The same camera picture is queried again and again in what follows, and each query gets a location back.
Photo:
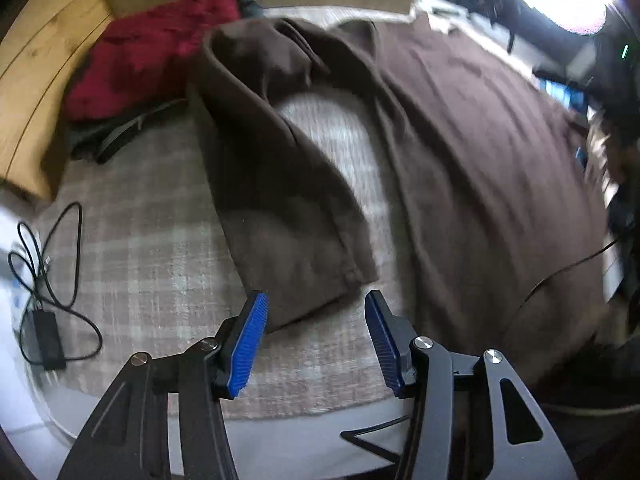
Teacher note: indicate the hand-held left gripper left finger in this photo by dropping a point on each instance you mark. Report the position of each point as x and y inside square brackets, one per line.
[247, 340]

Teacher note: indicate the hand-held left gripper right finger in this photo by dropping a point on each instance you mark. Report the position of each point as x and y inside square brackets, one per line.
[382, 335]

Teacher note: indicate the brown pants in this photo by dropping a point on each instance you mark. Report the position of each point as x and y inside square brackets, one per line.
[475, 160]

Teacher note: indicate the beige plaid blanket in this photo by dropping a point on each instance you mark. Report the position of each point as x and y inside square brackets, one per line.
[150, 260]

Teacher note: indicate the black power adapter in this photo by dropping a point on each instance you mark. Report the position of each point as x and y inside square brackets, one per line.
[45, 340]

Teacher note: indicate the dark grey folded clothing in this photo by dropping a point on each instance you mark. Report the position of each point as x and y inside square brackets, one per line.
[115, 135]

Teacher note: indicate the red fuzzy cloth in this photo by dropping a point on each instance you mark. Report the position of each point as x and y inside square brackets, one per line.
[150, 50]

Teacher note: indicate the yellow wooden board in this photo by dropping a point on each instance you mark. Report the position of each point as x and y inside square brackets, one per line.
[40, 85]

